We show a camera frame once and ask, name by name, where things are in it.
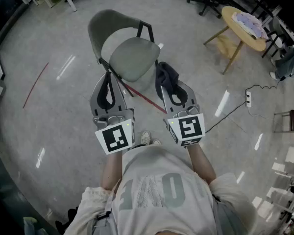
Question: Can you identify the grey black-framed chair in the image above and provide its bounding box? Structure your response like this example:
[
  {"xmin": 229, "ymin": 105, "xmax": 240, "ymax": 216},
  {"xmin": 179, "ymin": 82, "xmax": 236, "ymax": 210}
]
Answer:
[{"xmin": 261, "ymin": 16, "xmax": 289, "ymax": 59}]

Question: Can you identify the round wooden side table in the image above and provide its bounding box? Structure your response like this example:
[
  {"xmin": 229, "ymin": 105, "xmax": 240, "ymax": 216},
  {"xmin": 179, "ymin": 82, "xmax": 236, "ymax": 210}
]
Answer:
[{"xmin": 202, "ymin": 5, "xmax": 267, "ymax": 75}]

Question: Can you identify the black office chair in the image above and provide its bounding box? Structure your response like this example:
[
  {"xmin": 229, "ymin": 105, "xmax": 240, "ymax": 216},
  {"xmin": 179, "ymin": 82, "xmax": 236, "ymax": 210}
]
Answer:
[{"xmin": 186, "ymin": 0, "xmax": 226, "ymax": 19}]

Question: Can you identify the grey fabric chair seat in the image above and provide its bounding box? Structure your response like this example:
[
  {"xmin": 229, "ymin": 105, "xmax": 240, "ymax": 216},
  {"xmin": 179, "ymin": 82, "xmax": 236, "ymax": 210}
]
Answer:
[{"xmin": 109, "ymin": 37, "xmax": 161, "ymax": 83}]

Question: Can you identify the person's left forearm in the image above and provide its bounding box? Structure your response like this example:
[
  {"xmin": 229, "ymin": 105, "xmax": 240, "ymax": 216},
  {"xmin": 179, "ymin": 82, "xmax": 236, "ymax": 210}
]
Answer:
[{"xmin": 101, "ymin": 152, "xmax": 123, "ymax": 191}]

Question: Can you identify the black power cable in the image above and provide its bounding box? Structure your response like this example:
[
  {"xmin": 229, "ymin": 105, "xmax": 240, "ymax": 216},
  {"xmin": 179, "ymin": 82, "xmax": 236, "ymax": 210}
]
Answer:
[
  {"xmin": 205, "ymin": 101, "xmax": 248, "ymax": 133},
  {"xmin": 245, "ymin": 78, "xmax": 286, "ymax": 93}
]

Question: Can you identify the dark blue cleaning cloth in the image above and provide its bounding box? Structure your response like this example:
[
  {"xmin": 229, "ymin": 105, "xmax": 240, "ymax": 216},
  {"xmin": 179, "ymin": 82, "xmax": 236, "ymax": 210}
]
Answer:
[{"xmin": 154, "ymin": 61, "xmax": 180, "ymax": 102}]

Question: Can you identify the person's white printed shirt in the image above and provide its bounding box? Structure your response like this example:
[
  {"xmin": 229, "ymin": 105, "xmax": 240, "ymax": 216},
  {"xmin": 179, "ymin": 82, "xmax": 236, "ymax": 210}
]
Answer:
[{"xmin": 63, "ymin": 145, "xmax": 258, "ymax": 235}]

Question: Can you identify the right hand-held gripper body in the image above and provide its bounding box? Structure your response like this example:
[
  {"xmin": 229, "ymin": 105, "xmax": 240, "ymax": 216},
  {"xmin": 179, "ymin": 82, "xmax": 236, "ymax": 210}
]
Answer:
[{"xmin": 162, "ymin": 105, "xmax": 207, "ymax": 149}]

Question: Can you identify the person's right forearm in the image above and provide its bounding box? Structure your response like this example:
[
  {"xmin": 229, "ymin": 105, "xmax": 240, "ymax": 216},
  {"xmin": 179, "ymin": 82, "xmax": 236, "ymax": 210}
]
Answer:
[{"xmin": 186, "ymin": 142, "xmax": 217, "ymax": 185}]

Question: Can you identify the grey office chair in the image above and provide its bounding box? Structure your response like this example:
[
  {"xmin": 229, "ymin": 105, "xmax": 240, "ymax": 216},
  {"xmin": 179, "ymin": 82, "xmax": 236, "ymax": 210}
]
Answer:
[{"xmin": 87, "ymin": 8, "xmax": 164, "ymax": 98}]

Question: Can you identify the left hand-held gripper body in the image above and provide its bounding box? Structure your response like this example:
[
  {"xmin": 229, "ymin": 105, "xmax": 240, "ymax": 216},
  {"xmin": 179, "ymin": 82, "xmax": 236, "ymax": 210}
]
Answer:
[{"xmin": 92, "ymin": 108, "xmax": 137, "ymax": 155}]

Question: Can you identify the pale purple folded cloth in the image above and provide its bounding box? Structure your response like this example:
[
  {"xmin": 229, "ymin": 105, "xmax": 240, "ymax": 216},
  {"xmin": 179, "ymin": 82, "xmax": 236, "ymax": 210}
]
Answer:
[{"xmin": 231, "ymin": 11, "xmax": 270, "ymax": 40}]

